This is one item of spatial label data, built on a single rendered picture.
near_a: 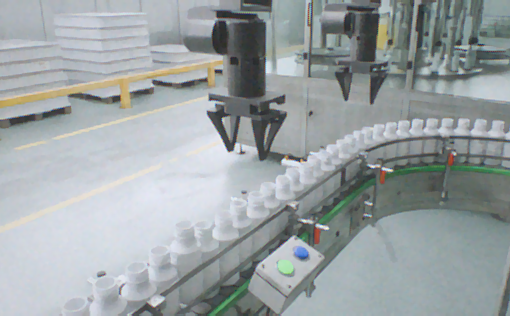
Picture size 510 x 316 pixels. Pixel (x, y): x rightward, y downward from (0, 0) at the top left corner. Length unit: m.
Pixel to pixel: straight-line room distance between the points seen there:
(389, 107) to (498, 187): 1.99
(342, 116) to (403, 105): 0.54
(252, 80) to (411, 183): 1.20
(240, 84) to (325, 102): 3.33
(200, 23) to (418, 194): 1.29
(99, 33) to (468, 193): 6.10
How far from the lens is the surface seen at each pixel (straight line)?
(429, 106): 3.63
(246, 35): 0.62
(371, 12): 1.02
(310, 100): 4.01
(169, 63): 8.22
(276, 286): 0.84
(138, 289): 0.79
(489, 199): 1.88
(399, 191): 1.72
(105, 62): 7.19
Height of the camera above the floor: 1.60
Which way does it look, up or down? 20 degrees down
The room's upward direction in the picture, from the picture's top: straight up
